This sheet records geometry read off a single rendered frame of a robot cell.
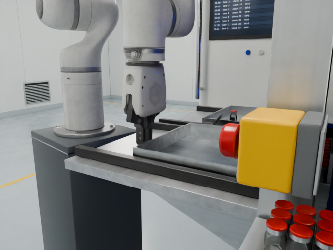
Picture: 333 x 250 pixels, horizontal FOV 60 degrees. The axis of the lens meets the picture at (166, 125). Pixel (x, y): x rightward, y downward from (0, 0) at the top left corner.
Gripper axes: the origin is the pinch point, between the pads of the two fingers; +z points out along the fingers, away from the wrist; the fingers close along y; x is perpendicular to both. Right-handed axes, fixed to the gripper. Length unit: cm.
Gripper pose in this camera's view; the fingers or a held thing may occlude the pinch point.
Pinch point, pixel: (143, 135)
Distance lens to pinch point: 62.8
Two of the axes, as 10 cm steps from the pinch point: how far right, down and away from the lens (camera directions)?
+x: -8.6, -1.5, 4.9
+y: 5.1, -2.1, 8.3
